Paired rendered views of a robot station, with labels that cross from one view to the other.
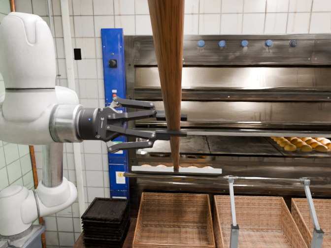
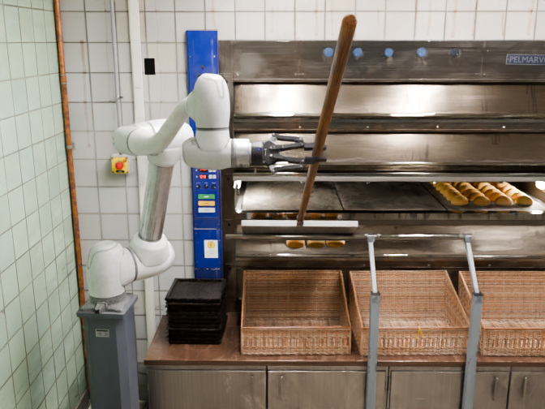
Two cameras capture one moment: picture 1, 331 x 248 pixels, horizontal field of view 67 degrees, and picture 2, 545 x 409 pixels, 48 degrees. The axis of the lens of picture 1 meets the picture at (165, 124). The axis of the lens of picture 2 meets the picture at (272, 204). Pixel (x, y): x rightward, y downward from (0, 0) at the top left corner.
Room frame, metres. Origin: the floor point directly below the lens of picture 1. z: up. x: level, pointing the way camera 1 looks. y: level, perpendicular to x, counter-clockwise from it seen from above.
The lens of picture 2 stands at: (-1.34, 0.25, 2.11)
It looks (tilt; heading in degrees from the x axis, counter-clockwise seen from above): 15 degrees down; 356
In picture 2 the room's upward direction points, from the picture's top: straight up
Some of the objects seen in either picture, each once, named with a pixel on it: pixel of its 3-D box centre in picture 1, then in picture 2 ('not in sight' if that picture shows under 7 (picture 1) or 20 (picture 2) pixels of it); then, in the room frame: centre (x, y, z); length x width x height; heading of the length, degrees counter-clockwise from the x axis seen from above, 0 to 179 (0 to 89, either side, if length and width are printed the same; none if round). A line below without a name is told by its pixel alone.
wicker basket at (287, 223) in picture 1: (254, 228); (405, 310); (1.62, -0.66, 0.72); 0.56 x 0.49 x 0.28; 87
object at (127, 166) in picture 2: not in sight; (121, 164); (1.96, 0.84, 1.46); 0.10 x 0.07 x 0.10; 86
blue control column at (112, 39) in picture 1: (138, 134); (222, 191); (2.89, 0.32, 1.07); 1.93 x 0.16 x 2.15; 176
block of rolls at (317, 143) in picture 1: (299, 139); (478, 189); (2.28, -1.27, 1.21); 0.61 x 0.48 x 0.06; 176
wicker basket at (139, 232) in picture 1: (174, 225); (293, 309); (1.67, -0.07, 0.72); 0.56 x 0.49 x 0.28; 87
